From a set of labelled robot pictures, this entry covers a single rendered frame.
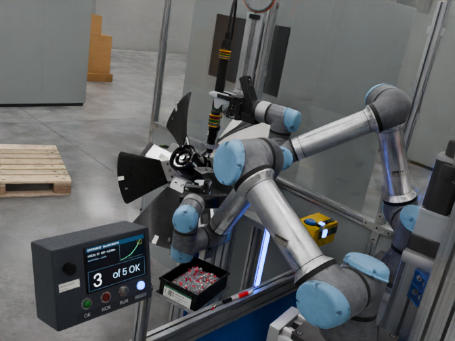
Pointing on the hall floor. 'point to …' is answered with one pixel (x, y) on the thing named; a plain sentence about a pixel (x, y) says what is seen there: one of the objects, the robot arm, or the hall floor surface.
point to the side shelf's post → (250, 258)
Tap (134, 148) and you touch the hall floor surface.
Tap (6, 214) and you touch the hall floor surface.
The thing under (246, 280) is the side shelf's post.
